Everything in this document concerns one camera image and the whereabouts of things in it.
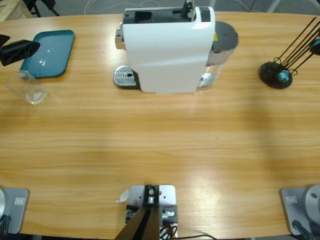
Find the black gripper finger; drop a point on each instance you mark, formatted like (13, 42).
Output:
(17, 52)
(316, 50)
(3, 40)

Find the blue coffee capsule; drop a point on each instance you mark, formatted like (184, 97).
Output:
(317, 42)
(284, 76)

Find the clear drinking glass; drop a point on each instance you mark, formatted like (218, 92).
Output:
(32, 92)

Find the white capsule coffee machine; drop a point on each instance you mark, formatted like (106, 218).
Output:
(165, 55)

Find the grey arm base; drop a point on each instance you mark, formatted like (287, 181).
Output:
(290, 212)
(17, 212)

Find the teal plastic tray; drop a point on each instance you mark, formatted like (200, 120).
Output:
(50, 50)

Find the black capsule stand with rods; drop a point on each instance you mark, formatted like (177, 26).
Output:
(267, 72)

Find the black stand legs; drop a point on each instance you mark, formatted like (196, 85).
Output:
(41, 2)

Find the clear water tank dark lid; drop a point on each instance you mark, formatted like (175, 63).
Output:
(225, 35)

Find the metal drip tray grate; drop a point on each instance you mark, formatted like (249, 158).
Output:
(123, 75)

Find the white paper tag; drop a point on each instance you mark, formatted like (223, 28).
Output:
(124, 196)

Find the white frame leg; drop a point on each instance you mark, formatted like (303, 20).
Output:
(212, 3)
(274, 5)

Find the white mount block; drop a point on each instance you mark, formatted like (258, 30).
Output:
(167, 197)

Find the dark camera post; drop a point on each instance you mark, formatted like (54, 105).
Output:
(145, 225)

